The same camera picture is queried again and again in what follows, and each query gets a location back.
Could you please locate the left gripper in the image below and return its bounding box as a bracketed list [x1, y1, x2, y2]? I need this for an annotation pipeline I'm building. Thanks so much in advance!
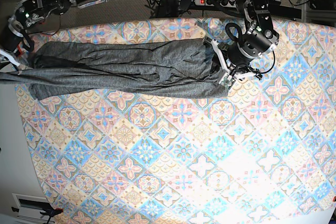
[203, 37, 263, 82]

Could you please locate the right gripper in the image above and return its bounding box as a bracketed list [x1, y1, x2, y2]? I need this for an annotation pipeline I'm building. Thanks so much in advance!
[1, 47, 23, 71]

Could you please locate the grey t-shirt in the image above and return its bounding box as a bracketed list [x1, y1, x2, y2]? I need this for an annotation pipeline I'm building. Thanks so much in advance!
[1, 39, 228, 100]

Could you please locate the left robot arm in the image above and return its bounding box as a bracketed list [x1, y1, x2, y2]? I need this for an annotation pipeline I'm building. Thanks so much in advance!
[203, 0, 279, 90]

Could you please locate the patterned tile tablecloth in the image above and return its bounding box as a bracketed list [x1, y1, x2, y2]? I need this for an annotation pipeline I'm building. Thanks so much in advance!
[15, 20, 335, 223]

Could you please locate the white tray lower left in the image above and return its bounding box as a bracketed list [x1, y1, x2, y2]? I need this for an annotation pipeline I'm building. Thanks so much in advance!
[12, 193, 50, 222]

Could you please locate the black orange clamp lower left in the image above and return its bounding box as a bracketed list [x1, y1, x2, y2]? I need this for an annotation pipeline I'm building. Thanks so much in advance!
[39, 208, 63, 223]

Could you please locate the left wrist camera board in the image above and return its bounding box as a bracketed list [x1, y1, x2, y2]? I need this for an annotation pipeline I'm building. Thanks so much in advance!
[218, 73, 236, 90]

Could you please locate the white power strip red switch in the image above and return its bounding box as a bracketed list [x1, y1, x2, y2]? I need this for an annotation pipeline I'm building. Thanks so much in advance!
[194, 0, 236, 8]

